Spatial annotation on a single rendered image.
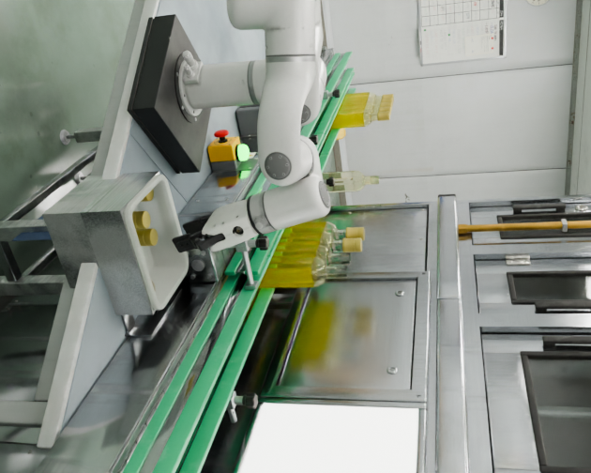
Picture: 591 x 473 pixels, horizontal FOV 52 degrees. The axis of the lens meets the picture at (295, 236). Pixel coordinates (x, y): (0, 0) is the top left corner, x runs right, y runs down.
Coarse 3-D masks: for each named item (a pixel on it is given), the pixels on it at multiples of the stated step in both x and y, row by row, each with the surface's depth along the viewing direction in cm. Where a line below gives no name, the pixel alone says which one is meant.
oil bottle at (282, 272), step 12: (276, 264) 143; (288, 264) 142; (300, 264) 141; (312, 264) 140; (324, 264) 141; (264, 276) 143; (276, 276) 142; (288, 276) 141; (300, 276) 140; (312, 276) 140; (324, 276) 140
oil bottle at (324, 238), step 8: (312, 232) 153; (320, 232) 153; (280, 240) 152; (288, 240) 151; (296, 240) 151; (304, 240) 150; (312, 240) 149; (320, 240) 149; (328, 240) 149; (328, 248) 149
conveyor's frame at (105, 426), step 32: (224, 192) 151; (192, 288) 132; (192, 320) 121; (128, 352) 115; (160, 352) 114; (96, 384) 108; (128, 384) 107; (160, 384) 106; (96, 416) 101; (128, 416) 100; (64, 448) 96; (96, 448) 95; (128, 448) 95
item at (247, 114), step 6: (240, 108) 187; (246, 108) 186; (252, 108) 185; (258, 108) 184; (240, 114) 186; (246, 114) 185; (252, 114) 185; (240, 120) 186; (246, 120) 186; (252, 120) 186; (240, 126) 187; (246, 126) 187; (252, 126) 187; (240, 132) 188; (246, 132) 188; (252, 132) 188
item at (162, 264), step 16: (160, 176) 117; (144, 192) 111; (160, 192) 120; (128, 208) 106; (144, 208) 123; (160, 208) 122; (128, 224) 106; (160, 224) 124; (176, 224) 124; (160, 240) 126; (144, 256) 125; (160, 256) 128; (176, 256) 127; (144, 272) 110; (160, 272) 126; (176, 272) 126; (160, 288) 121; (176, 288) 122; (160, 304) 116
